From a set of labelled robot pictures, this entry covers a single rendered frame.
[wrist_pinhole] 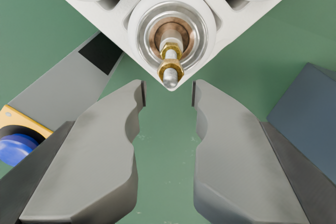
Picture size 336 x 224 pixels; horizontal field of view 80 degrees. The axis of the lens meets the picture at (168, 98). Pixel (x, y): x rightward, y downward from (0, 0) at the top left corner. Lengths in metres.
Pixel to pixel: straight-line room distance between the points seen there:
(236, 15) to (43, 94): 0.25
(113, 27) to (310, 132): 0.43
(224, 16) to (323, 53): 0.35
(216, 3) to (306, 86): 0.34
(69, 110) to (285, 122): 0.48
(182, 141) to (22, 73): 0.48
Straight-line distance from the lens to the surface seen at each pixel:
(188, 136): 0.64
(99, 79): 0.33
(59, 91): 0.27
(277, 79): 0.58
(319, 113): 0.52
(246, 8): 0.30
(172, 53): 0.17
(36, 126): 0.24
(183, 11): 0.21
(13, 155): 0.25
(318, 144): 0.50
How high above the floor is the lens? 0.46
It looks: 58 degrees down
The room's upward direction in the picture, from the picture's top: 177 degrees counter-clockwise
